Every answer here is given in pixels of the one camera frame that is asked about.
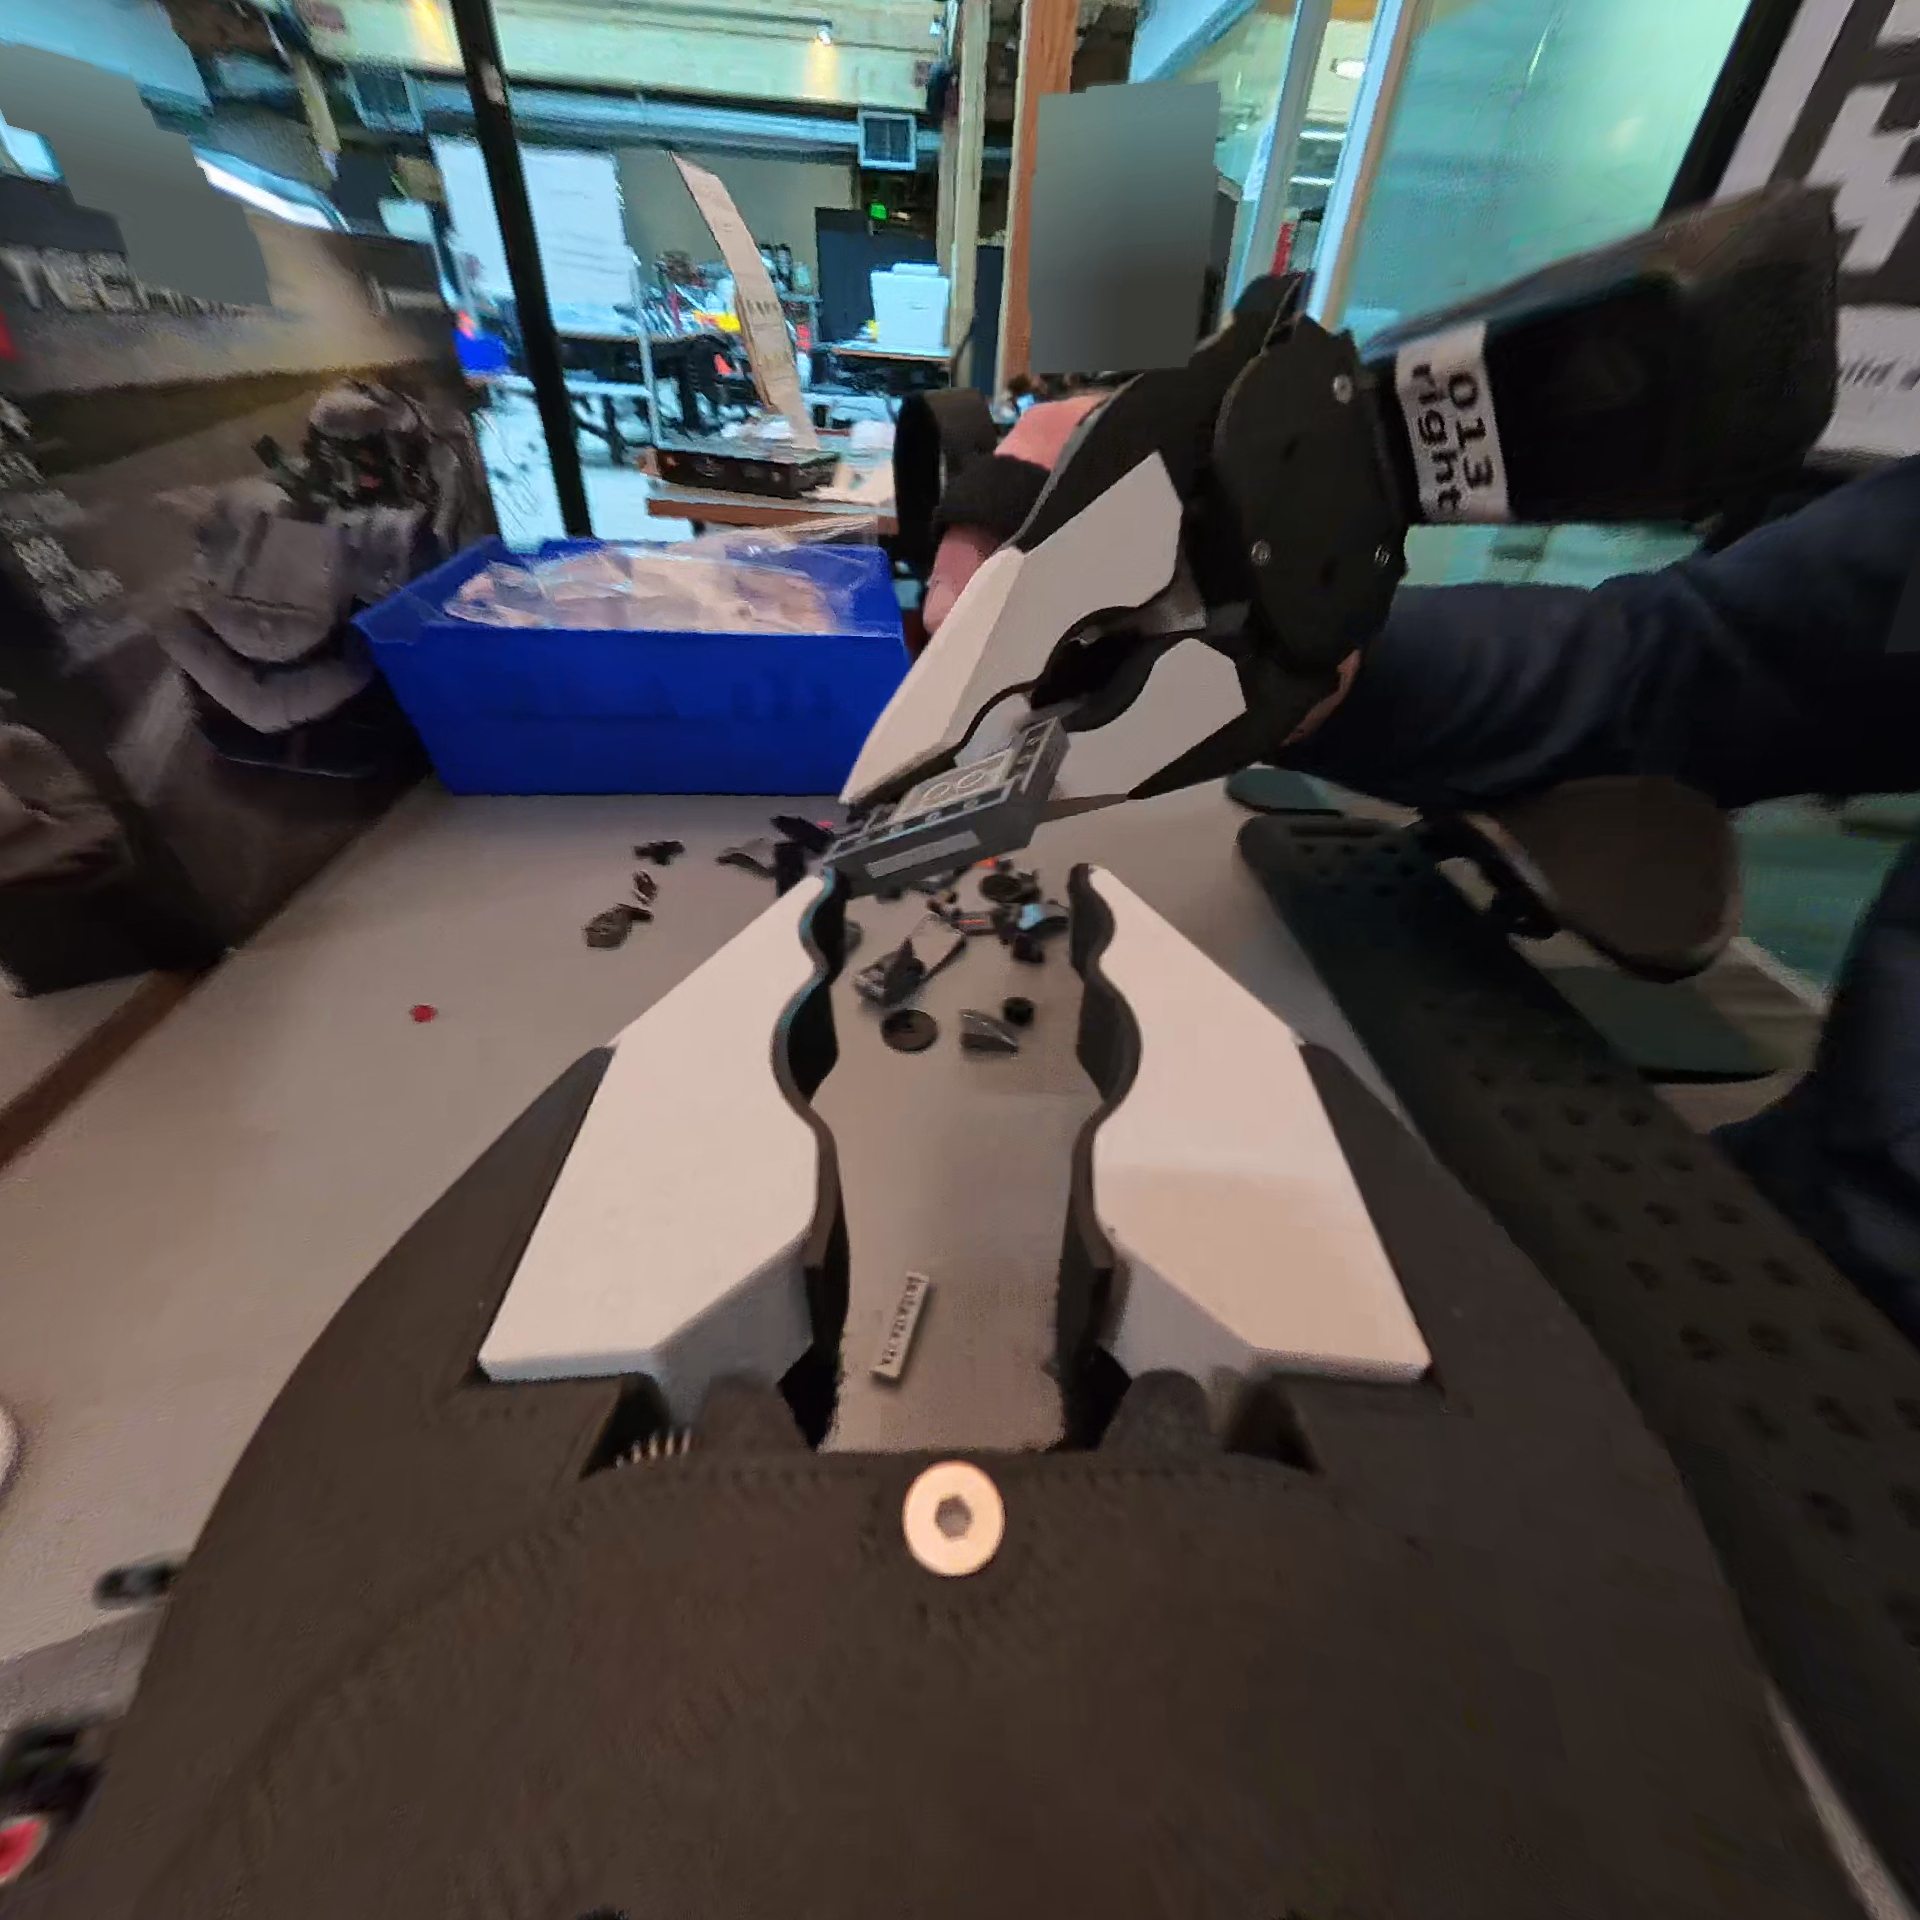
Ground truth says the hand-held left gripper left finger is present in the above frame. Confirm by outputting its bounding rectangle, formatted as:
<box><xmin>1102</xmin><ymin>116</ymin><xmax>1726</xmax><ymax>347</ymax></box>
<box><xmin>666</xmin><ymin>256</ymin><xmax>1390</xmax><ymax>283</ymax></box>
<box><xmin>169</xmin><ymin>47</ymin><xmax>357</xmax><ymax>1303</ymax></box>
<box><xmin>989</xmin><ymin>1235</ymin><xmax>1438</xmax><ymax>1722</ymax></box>
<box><xmin>478</xmin><ymin>868</ymin><xmax>847</xmax><ymax>1454</ymax></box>

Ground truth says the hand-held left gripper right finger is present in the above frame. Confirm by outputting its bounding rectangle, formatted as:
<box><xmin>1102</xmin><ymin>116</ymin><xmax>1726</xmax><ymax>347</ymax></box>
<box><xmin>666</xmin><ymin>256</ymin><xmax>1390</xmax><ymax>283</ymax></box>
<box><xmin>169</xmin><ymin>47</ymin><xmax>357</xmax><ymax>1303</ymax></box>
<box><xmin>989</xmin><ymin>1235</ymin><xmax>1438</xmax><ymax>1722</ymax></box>
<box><xmin>1057</xmin><ymin>864</ymin><xmax>1434</xmax><ymax>1454</ymax></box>

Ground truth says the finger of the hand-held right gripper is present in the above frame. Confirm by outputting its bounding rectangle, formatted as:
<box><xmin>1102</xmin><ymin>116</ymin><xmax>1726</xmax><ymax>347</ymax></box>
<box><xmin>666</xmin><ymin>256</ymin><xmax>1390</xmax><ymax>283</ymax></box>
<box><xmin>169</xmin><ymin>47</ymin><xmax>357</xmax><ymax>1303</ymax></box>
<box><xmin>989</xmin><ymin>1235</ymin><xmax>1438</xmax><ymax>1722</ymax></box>
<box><xmin>837</xmin><ymin>447</ymin><xmax>1205</xmax><ymax>808</ymax></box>
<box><xmin>1039</xmin><ymin>638</ymin><xmax>1254</xmax><ymax>827</ymax></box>

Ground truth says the grey lego tile assembly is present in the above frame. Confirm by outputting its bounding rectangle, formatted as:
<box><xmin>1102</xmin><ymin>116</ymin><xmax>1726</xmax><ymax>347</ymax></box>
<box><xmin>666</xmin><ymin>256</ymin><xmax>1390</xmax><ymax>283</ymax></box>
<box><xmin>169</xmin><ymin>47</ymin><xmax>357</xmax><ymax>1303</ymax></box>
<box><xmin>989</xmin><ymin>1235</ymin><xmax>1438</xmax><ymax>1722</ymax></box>
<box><xmin>822</xmin><ymin>718</ymin><xmax>1075</xmax><ymax>902</ymax></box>

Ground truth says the light grey studded lego plate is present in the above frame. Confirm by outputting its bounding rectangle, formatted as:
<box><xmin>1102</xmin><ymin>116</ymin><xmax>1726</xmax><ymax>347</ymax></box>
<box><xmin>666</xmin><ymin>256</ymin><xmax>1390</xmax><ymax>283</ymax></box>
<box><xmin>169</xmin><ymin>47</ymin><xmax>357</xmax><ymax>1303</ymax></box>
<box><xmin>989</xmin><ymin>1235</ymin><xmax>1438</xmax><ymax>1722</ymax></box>
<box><xmin>870</xmin><ymin>1272</ymin><xmax>937</xmax><ymax>1384</ymax></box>

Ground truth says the grey lego wedge plate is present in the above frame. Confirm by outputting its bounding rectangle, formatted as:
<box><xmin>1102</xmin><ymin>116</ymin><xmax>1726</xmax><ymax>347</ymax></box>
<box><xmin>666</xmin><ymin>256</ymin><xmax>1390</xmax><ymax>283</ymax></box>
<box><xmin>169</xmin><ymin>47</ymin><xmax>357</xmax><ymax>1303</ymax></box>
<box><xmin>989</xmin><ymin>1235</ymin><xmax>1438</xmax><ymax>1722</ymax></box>
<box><xmin>855</xmin><ymin>914</ymin><xmax>969</xmax><ymax>1007</ymax></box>

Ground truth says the black lego set box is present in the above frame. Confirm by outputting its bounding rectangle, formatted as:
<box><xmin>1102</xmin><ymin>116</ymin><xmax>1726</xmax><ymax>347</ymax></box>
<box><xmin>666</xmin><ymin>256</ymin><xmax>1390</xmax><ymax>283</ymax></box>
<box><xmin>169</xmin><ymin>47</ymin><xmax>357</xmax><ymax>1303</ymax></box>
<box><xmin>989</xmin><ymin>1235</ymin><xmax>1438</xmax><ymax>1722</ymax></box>
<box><xmin>0</xmin><ymin>210</ymin><xmax>505</xmax><ymax>999</ymax></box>

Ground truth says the person's right hand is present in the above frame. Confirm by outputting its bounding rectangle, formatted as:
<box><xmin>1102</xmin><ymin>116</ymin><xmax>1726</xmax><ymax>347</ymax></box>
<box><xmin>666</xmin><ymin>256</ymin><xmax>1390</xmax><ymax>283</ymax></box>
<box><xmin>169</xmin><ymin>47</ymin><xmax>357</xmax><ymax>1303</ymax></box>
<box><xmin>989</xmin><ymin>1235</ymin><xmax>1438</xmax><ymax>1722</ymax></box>
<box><xmin>918</xmin><ymin>392</ymin><xmax>1107</xmax><ymax>640</ymax></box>

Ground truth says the white box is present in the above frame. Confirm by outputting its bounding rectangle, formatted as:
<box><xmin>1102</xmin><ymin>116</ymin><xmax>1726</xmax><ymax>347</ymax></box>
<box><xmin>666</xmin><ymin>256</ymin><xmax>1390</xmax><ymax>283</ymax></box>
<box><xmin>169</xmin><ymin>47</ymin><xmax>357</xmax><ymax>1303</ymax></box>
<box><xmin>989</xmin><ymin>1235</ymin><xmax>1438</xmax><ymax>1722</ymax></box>
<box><xmin>870</xmin><ymin>262</ymin><xmax>954</xmax><ymax>354</ymax></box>

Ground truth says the clear plastic bag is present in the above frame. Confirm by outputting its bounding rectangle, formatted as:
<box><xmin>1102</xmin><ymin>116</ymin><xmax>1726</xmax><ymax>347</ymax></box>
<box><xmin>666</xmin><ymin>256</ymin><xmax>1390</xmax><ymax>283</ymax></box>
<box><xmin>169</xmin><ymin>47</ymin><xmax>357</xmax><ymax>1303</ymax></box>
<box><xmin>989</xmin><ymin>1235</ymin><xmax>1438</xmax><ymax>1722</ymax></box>
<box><xmin>443</xmin><ymin>526</ymin><xmax>893</xmax><ymax>632</ymax></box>

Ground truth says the blue storage bin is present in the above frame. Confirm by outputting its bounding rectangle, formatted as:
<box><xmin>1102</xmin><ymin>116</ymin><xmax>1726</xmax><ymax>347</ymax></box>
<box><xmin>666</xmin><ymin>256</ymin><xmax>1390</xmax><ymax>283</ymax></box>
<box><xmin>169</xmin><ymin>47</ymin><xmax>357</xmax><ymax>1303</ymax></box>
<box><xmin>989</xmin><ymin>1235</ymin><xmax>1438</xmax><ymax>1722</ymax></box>
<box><xmin>351</xmin><ymin>535</ymin><xmax>911</xmax><ymax>796</ymax></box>

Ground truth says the leaning paper banner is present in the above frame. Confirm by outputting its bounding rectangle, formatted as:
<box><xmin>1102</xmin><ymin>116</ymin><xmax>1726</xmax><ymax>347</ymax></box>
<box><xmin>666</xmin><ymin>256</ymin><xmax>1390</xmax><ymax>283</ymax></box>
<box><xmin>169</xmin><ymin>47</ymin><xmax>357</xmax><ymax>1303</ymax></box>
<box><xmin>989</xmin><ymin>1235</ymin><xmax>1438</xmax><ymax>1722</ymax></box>
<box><xmin>673</xmin><ymin>150</ymin><xmax>818</xmax><ymax>454</ymax></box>

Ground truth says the black chair armrest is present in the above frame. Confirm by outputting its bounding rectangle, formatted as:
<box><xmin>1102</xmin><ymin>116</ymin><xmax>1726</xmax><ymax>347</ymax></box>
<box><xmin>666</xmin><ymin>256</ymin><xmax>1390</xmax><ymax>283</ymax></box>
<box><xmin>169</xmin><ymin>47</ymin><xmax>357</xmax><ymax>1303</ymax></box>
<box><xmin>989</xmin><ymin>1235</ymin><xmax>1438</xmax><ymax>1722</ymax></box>
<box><xmin>1425</xmin><ymin>779</ymin><xmax>1750</xmax><ymax>984</ymax></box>

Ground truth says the wooden post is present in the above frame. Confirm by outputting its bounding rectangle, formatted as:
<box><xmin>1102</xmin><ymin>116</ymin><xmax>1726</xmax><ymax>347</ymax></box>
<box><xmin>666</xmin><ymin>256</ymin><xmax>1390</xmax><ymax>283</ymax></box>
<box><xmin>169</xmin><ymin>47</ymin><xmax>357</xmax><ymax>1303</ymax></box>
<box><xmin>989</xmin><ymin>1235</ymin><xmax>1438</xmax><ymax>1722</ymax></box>
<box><xmin>998</xmin><ymin>0</ymin><xmax>1082</xmax><ymax>376</ymax></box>

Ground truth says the black metal post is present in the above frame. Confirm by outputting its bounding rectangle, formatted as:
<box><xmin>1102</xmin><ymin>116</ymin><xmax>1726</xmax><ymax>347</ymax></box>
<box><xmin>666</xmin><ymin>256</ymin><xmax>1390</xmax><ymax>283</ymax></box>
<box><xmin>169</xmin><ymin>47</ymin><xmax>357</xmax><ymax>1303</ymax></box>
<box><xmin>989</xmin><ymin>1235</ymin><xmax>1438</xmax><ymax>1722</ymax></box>
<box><xmin>451</xmin><ymin>0</ymin><xmax>594</xmax><ymax>540</ymax></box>

